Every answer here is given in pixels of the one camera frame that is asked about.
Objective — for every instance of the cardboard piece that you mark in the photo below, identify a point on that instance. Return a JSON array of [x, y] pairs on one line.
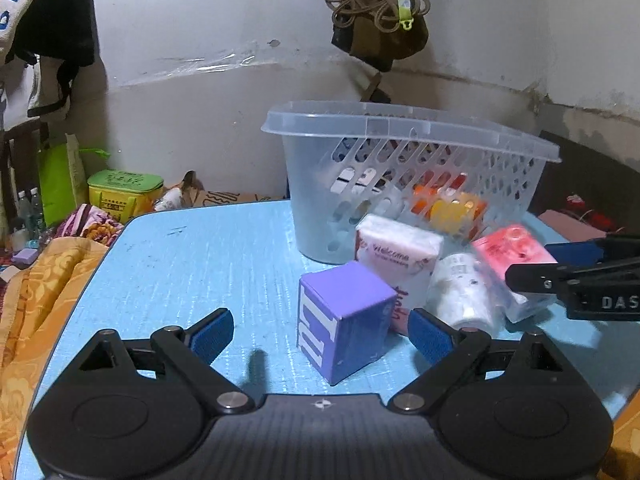
[[225, 196]]

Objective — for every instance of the dark hanging clothing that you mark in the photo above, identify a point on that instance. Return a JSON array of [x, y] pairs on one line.
[[60, 25]]

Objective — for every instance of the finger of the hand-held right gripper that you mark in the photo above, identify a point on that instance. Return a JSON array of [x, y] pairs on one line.
[[535, 277], [575, 251]]

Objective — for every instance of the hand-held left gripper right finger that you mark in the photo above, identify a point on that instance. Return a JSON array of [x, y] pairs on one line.
[[429, 336]]

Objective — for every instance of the orange packet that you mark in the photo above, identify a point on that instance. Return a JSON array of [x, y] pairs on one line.
[[422, 199]]

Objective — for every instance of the purple box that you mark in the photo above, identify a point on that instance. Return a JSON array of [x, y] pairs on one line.
[[345, 320]]

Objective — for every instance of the red cloth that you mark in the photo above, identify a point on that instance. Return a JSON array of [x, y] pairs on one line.
[[592, 212]]

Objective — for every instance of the yellow packet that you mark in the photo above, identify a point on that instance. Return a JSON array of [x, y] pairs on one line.
[[448, 216]]

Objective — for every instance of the dark wooden furniture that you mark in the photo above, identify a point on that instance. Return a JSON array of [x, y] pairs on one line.
[[585, 170]]

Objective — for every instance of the clear plastic bottle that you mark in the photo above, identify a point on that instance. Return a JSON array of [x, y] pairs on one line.
[[23, 207], [36, 210]]

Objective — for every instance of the dark wooden frame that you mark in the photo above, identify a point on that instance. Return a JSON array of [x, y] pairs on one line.
[[22, 145]]

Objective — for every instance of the orange patterned blanket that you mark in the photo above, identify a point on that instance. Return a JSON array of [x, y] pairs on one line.
[[40, 320]]

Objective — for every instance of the clear plastic basket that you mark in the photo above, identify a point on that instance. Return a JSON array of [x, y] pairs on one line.
[[320, 210]]

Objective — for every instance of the white towel blue letters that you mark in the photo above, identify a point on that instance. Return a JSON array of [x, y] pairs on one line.
[[17, 5]]

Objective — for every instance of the white plastic bottle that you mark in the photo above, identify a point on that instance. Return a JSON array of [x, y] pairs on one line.
[[465, 290]]

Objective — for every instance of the pink plastic packet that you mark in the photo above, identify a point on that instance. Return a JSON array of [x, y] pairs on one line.
[[505, 246]]

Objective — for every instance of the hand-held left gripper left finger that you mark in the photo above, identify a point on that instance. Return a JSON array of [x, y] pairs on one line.
[[212, 337]]

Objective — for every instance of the maroon floral blanket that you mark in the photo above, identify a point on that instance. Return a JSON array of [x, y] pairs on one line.
[[85, 222]]

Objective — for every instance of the small lilac box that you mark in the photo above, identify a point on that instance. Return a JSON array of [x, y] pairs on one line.
[[24, 256]]

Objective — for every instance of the brown hanging bag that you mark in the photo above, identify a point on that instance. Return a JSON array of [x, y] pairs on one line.
[[380, 35]]

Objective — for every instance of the white box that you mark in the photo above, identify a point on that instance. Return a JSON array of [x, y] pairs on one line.
[[350, 186]]

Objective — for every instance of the green bag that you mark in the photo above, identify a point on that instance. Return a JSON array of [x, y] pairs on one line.
[[57, 180]]

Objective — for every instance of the white pink tissue pack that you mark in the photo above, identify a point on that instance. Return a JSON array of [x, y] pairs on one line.
[[395, 245]]

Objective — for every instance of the green tin box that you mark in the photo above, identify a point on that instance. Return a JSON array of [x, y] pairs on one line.
[[125, 187]]

